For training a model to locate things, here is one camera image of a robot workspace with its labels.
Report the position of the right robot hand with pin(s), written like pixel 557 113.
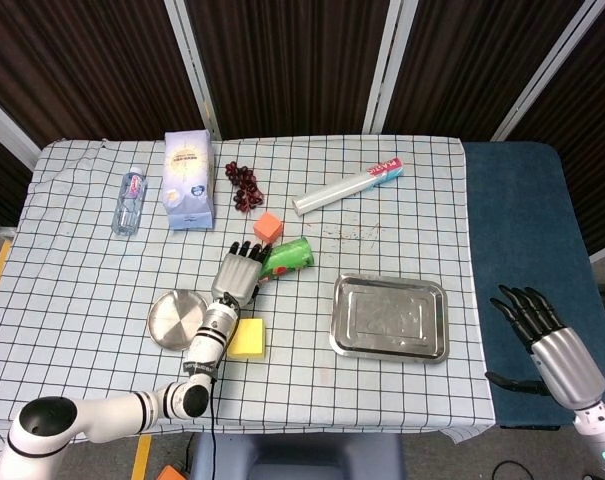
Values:
pixel 562 355

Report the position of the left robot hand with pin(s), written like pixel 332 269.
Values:
pixel 237 275

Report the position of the green chips can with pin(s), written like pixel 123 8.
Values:
pixel 289 257

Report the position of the yellow foam cube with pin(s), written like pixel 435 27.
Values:
pixel 249 340

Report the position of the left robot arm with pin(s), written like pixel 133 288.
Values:
pixel 209 335

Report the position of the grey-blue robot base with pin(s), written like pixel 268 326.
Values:
pixel 297 457

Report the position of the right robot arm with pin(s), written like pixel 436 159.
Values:
pixel 599 440

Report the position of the orange foam cube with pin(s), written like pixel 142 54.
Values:
pixel 268 226

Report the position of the round metal plate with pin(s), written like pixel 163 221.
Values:
pixel 174 320

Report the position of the dark red grape bunch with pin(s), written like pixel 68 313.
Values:
pixel 244 187

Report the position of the light blue paper bag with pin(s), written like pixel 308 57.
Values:
pixel 189 185

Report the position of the clear plastic water bottle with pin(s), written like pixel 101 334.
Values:
pixel 129 202

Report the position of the cling film roll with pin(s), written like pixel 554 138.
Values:
pixel 342 187

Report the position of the dark teal table pad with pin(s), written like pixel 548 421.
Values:
pixel 512 225

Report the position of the checked white tablecloth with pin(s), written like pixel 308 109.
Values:
pixel 82 275

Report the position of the rectangular steel tray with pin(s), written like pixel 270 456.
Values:
pixel 389 317

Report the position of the dark slatted screen panel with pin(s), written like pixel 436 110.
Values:
pixel 82 65
pixel 292 65
pixel 592 125
pixel 457 65

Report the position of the white screen frame post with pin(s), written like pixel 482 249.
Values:
pixel 7 120
pixel 547 75
pixel 384 65
pixel 194 70

